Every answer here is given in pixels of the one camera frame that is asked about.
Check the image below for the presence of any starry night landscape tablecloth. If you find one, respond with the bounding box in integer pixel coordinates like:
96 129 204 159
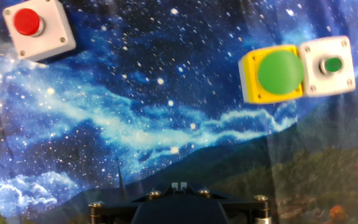
0 0 358 224

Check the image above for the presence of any small green button white box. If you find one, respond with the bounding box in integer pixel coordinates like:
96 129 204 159
297 35 356 98

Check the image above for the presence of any green mushroom button yellow box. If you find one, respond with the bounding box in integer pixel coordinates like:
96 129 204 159
237 44 306 105

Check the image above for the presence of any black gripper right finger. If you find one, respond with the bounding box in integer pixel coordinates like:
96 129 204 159
179 182 272 224

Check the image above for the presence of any red button white box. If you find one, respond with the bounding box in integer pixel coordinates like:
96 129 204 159
2 0 77 62

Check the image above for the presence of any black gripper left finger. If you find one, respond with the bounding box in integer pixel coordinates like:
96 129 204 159
88 182 180 224

